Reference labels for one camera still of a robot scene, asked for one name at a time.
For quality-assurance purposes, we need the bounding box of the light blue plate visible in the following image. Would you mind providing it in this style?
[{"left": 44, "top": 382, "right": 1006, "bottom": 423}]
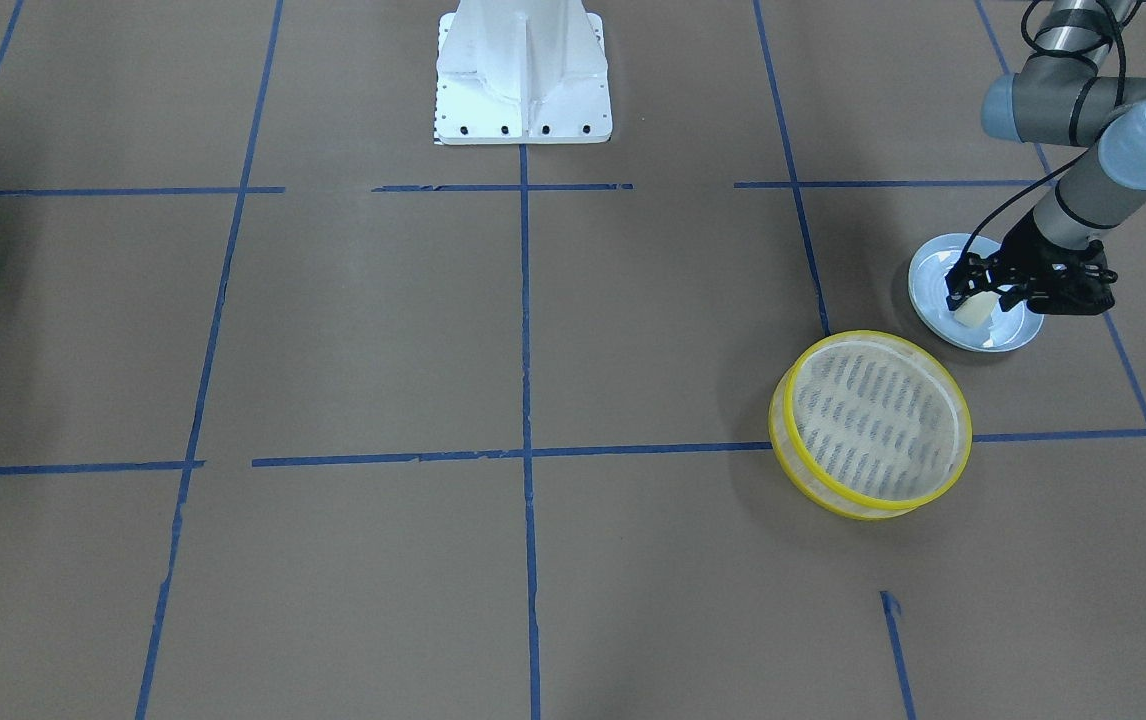
[{"left": 908, "top": 233, "right": 1044, "bottom": 354}]

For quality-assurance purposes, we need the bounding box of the white steamed bun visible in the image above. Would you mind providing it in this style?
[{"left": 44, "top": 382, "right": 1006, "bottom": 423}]
[{"left": 952, "top": 291, "right": 1000, "bottom": 328}]

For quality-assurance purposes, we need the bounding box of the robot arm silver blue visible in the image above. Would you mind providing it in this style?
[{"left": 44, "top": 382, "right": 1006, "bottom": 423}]
[{"left": 945, "top": 1, "right": 1146, "bottom": 316}]

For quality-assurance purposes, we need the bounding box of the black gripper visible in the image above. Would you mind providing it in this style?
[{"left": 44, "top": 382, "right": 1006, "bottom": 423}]
[{"left": 945, "top": 213, "right": 1082, "bottom": 313}]

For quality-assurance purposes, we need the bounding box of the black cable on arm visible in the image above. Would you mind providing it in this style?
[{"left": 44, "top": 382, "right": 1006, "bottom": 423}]
[{"left": 961, "top": 0, "right": 1129, "bottom": 263}]

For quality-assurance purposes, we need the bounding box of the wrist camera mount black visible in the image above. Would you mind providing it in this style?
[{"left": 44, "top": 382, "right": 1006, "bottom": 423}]
[{"left": 1025, "top": 240, "right": 1118, "bottom": 316}]

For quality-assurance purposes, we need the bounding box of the yellow bamboo steamer basket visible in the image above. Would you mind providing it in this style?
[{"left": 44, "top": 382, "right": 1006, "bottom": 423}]
[{"left": 768, "top": 331, "right": 974, "bottom": 521}]

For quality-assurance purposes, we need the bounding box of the white pedestal column base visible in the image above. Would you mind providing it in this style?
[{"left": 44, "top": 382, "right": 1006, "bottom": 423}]
[{"left": 433, "top": 1, "right": 614, "bottom": 146}]

